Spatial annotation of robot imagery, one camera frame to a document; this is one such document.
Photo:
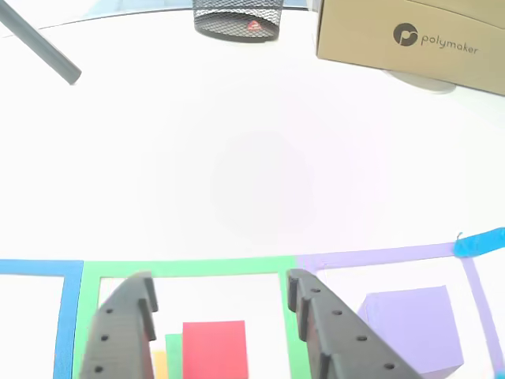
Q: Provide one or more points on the orange square block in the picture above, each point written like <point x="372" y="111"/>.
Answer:
<point x="160" y="365"/>

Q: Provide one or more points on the green cube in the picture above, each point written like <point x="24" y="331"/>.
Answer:
<point x="173" y="355"/>

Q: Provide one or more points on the purple square block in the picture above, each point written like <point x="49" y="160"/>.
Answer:
<point x="414" y="327"/>

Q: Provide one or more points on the small red cube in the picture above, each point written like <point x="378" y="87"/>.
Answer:
<point x="215" y="351"/>

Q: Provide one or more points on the blue tape strip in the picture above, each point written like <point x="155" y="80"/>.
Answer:
<point x="501" y="374"/>
<point x="477" y="245"/>

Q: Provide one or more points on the brown cardboard box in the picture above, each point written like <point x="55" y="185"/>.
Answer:
<point x="375" y="31"/>

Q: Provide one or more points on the black mesh bin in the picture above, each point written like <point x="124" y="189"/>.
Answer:
<point x="236" y="19"/>

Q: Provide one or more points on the blue square frame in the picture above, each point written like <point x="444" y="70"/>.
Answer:
<point x="67" y="316"/>

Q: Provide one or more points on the purple square frame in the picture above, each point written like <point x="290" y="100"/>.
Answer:
<point x="394" y="256"/>

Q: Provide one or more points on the green square frame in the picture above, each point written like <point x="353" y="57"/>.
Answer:
<point x="197" y="266"/>

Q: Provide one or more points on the black round post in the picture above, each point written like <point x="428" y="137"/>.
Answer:
<point x="39" y="43"/>

